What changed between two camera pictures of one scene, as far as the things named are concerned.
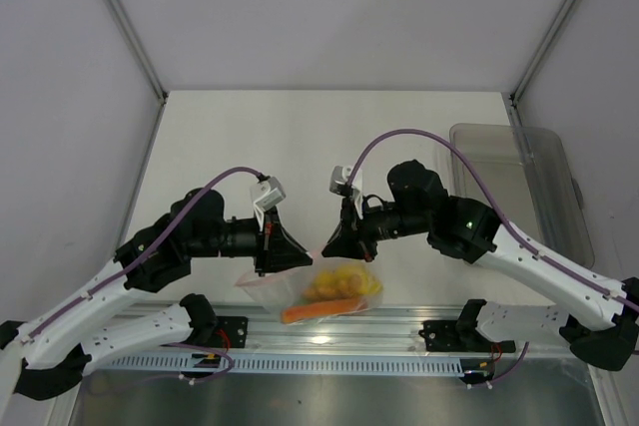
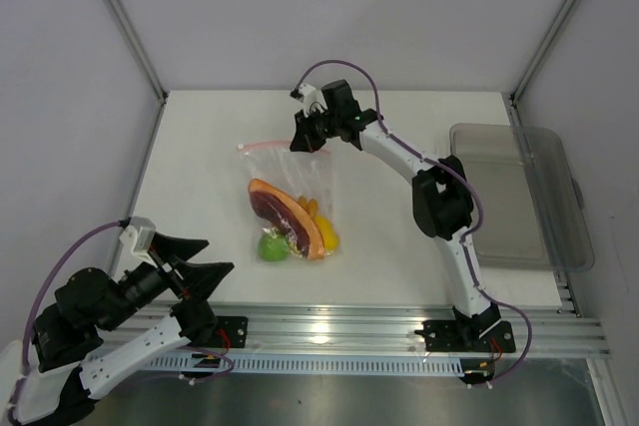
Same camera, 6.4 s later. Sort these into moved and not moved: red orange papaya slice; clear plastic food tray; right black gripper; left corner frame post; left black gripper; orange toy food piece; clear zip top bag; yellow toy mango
Moved: red orange papaya slice; left black gripper; yellow toy mango; orange toy food piece; clear zip top bag; right black gripper
Not moved: clear plastic food tray; left corner frame post
